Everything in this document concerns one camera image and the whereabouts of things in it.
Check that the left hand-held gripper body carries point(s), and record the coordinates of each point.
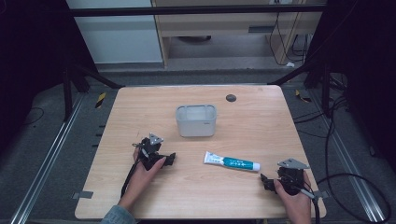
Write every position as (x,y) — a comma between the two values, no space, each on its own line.
(148,152)

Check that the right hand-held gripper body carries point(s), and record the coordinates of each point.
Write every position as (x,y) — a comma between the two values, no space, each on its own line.
(291,177)

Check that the person's left hand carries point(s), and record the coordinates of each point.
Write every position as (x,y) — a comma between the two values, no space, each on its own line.
(141,180)

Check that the person's right hand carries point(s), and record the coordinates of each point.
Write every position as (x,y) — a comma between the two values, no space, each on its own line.
(295,207)

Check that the grey tape piece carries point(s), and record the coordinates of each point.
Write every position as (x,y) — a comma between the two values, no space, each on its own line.
(322,194)
(82,195)

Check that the white and teal toothpaste tube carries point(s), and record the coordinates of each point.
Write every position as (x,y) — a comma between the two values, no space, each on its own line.
(232,162)

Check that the grey plastic bin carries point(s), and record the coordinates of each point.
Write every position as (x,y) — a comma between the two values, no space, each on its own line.
(196,123)

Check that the yellow and black tape strip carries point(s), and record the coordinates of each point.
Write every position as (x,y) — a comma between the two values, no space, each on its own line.
(100,100)
(302,97)

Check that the dark round table grommet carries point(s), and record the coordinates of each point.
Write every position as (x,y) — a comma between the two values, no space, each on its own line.
(231,98)

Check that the black metal stand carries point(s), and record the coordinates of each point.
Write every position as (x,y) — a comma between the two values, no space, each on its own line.
(67,93)
(325,90)

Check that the white plug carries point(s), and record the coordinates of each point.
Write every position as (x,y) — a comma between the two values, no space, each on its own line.
(290,64)

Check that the white cabinet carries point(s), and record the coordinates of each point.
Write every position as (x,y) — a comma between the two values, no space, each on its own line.
(118,40)

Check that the black curtain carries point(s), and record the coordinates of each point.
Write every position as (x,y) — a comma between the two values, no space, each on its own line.
(28,62)
(370,77)

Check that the light wooden desk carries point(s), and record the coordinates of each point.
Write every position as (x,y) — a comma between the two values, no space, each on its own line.
(218,26)

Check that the metal floor rail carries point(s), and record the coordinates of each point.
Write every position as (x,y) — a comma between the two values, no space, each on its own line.
(348,161)
(46,155)

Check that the black horizontal frame bar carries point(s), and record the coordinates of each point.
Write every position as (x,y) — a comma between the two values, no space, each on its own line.
(186,10)

